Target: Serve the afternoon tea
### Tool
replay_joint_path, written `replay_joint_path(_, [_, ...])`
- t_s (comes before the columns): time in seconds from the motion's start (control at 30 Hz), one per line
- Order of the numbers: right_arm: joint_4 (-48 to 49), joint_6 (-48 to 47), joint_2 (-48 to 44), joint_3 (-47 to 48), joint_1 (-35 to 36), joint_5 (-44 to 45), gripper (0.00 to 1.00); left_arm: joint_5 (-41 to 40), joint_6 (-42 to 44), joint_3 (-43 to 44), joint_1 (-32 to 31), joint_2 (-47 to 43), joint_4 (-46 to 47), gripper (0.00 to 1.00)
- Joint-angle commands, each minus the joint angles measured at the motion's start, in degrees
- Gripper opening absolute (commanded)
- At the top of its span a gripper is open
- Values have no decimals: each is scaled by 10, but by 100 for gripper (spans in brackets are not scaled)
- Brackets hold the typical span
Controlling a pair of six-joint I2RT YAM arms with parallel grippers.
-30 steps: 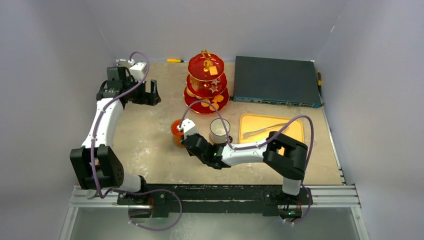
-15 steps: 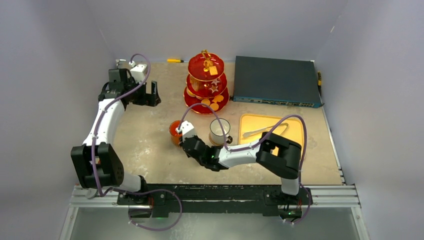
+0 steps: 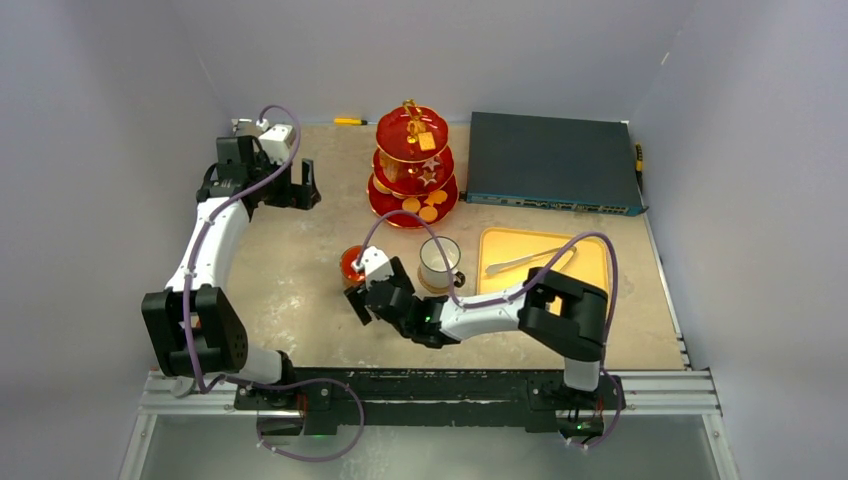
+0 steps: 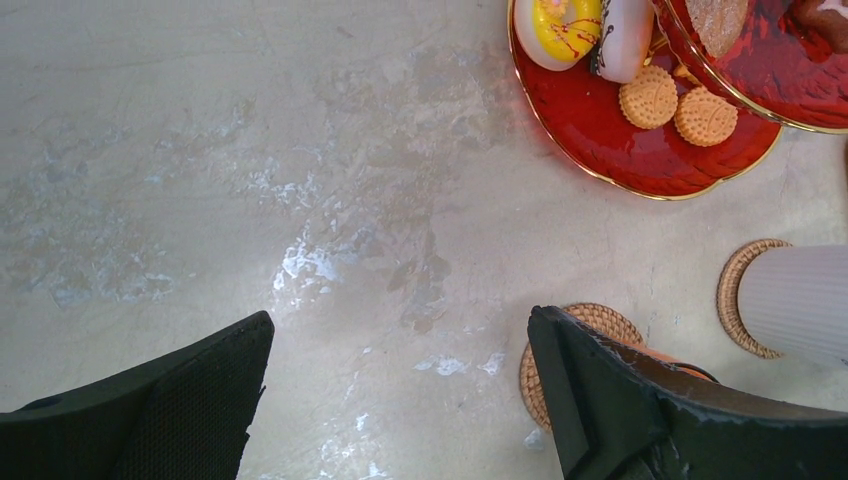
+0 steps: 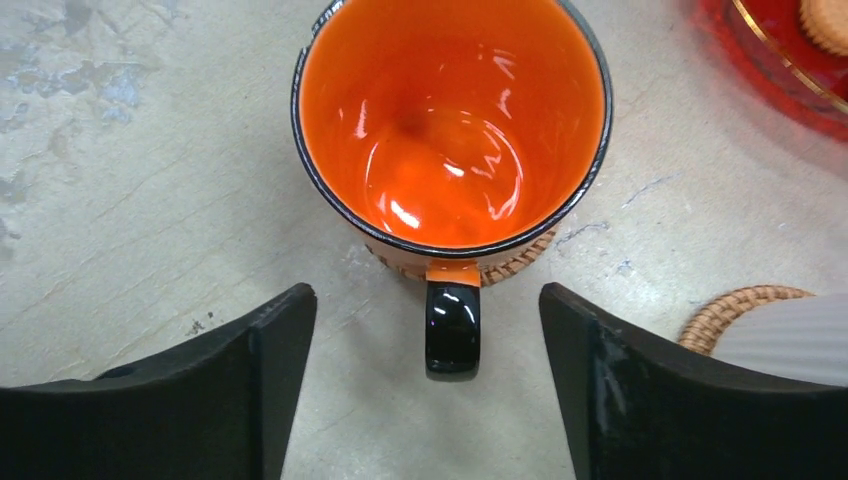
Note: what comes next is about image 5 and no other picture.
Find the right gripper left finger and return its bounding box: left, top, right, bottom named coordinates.
left=1, top=283, right=317, bottom=479

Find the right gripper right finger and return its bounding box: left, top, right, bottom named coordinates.
left=539, top=282, right=847, bottom=479

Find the white enamel mug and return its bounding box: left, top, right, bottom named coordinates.
left=711, top=293, right=847, bottom=387

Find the orange mug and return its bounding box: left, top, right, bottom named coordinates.
left=291, top=1, right=613, bottom=379

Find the red three-tier cake stand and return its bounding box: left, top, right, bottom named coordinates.
left=679, top=1, right=847, bottom=144

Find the round biscuit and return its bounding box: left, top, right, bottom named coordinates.
left=799, top=0, right=847, bottom=56

